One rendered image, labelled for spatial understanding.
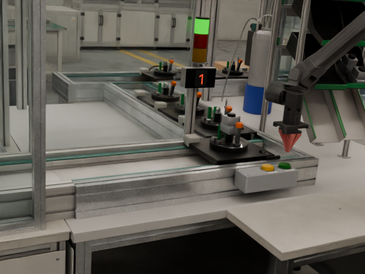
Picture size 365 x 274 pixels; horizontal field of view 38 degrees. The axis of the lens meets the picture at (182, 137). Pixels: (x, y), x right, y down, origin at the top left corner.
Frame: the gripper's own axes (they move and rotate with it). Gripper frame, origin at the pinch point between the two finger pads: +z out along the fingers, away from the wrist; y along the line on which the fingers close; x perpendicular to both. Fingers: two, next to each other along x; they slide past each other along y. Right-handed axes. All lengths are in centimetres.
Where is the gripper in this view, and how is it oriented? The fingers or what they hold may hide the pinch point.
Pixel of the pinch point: (287, 149)
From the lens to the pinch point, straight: 178.9
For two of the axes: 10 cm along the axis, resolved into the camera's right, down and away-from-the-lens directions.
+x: 4.7, 2.9, -8.3
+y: -8.8, 0.7, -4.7
